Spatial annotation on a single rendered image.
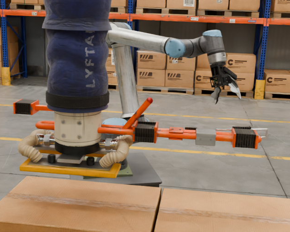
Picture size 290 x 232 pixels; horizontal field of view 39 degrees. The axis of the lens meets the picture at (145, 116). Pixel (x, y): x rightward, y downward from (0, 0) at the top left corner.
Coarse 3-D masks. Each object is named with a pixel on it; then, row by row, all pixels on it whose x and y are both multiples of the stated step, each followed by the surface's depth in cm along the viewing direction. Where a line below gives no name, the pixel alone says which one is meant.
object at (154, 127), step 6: (138, 126) 149; (144, 126) 150; (150, 126) 150; (156, 126) 146; (138, 132) 145; (144, 132) 145; (150, 132) 144; (156, 132) 145; (138, 138) 145; (144, 138) 145; (150, 138) 145; (156, 138) 146
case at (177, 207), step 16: (176, 192) 171; (192, 192) 172; (208, 192) 172; (160, 208) 157; (176, 208) 157; (192, 208) 158; (208, 208) 158; (224, 208) 159; (240, 208) 159; (256, 208) 160; (272, 208) 160; (288, 208) 160; (160, 224) 145; (176, 224) 145; (192, 224) 146; (208, 224) 146; (224, 224) 146; (240, 224) 147; (256, 224) 147; (272, 224) 148; (288, 224) 148
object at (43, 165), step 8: (40, 160) 147; (48, 160) 145; (56, 160) 147; (88, 160) 143; (24, 168) 142; (32, 168) 142; (40, 168) 142; (48, 168) 142; (56, 168) 141; (64, 168) 141; (72, 168) 142; (80, 168) 142; (88, 168) 141; (96, 168) 141; (104, 168) 141; (112, 168) 143; (96, 176) 140; (104, 176) 140; (112, 176) 140
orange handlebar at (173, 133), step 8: (40, 128) 151; (48, 128) 150; (104, 128) 148; (112, 128) 148; (120, 128) 148; (160, 128) 150; (168, 128) 150; (176, 128) 149; (160, 136) 146; (168, 136) 146; (176, 136) 146; (184, 136) 145; (192, 136) 145; (216, 136) 144; (224, 136) 144; (232, 136) 144
